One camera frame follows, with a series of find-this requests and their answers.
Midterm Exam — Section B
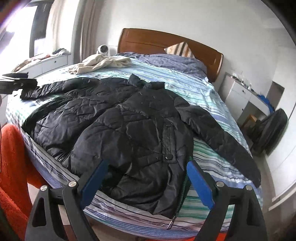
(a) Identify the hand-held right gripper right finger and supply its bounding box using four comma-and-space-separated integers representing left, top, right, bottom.
186, 160, 269, 241

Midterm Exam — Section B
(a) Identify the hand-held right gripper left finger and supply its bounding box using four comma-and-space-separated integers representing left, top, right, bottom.
24, 159, 109, 241

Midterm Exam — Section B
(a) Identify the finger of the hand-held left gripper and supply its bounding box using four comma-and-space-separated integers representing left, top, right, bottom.
2, 73, 28, 79
0, 78, 38, 94

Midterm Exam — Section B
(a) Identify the black quilted jacket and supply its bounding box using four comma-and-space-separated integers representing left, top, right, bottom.
20, 74, 262, 219

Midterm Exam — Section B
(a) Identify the white window cabinet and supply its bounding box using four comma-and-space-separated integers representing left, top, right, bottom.
11, 52, 71, 79

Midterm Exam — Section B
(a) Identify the window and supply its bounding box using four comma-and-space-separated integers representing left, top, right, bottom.
0, 5, 53, 70

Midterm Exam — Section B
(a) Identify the white curtain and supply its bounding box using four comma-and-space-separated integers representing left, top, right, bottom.
46, 0, 100, 63

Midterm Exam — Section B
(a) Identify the orange fluffy cloth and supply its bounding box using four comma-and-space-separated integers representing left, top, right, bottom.
0, 123, 47, 240

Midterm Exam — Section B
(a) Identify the wooden stool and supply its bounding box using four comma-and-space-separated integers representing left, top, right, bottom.
245, 115, 258, 128

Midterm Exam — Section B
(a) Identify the white wardrobe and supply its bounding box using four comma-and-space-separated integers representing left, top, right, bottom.
264, 139, 296, 209

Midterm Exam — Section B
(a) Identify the beige garment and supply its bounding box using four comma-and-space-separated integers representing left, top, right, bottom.
69, 54, 131, 75

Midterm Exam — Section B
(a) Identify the dark grey garment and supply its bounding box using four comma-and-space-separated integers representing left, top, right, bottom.
251, 108, 288, 156

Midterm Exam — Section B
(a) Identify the bed with striped sheet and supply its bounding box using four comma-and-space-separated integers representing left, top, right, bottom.
5, 52, 264, 239

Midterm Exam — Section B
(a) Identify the white bedside cabinet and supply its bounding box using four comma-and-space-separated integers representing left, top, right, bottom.
218, 72, 273, 127

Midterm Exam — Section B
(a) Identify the blue cloth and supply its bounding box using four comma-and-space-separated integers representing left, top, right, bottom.
258, 94, 275, 112

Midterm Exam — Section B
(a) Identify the grey checked pillow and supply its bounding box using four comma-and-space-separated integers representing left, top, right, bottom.
114, 52, 207, 78

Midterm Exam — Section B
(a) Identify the wooden headboard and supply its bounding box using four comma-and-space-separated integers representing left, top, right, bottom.
117, 28, 224, 83

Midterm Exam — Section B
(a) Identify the striped pillow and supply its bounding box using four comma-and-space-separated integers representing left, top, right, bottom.
164, 42, 196, 58

